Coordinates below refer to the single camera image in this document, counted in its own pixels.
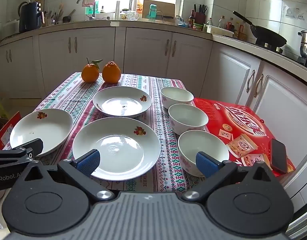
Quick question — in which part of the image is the red carton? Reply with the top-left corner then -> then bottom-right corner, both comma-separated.
0,111 -> 22,150

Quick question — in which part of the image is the orange without leaf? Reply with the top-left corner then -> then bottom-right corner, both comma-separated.
102,61 -> 121,84

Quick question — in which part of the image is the black smartphone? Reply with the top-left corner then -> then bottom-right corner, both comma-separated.
270,138 -> 288,174

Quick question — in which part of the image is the black wok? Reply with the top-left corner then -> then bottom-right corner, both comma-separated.
232,11 -> 287,48

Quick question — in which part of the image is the gas stove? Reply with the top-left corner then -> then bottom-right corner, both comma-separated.
256,42 -> 307,71

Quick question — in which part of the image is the patterned tablecloth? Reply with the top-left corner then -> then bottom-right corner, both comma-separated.
33,72 -> 211,193

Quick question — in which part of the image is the knife block with knives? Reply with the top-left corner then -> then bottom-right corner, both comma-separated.
194,4 -> 208,24

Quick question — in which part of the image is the wooden cutting board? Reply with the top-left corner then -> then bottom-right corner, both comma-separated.
143,0 -> 176,19

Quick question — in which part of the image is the orange with leafy stem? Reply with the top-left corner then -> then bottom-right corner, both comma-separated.
81,57 -> 104,83

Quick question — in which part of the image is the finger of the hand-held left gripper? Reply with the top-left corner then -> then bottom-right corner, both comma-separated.
0,138 -> 44,167

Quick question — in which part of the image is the metal kitchen faucet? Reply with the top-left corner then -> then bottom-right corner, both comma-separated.
77,0 -> 97,20

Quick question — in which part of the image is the large red printed box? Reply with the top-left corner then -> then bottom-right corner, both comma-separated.
192,97 -> 296,178

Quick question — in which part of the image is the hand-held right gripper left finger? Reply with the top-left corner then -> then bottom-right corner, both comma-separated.
23,149 -> 115,203

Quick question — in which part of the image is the black air fryer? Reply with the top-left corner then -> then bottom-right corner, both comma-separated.
18,2 -> 43,33

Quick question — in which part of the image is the white fruit-print plate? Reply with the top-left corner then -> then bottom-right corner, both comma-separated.
93,86 -> 152,118
72,117 -> 161,181
10,108 -> 74,158

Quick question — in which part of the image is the steel cooking pot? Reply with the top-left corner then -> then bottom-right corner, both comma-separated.
298,31 -> 307,58

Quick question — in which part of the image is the utensil holder with utensils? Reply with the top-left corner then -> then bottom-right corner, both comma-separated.
44,4 -> 64,26

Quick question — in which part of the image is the white floral bowl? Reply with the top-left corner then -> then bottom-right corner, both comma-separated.
178,130 -> 230,177
168,103 -> 209,135
160,87 -> 194,110

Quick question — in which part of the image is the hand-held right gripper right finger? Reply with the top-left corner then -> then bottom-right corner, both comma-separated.
182,151 -> 276,202

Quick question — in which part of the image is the white plastic tray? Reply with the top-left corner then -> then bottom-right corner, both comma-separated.
206,25 -> 234,37

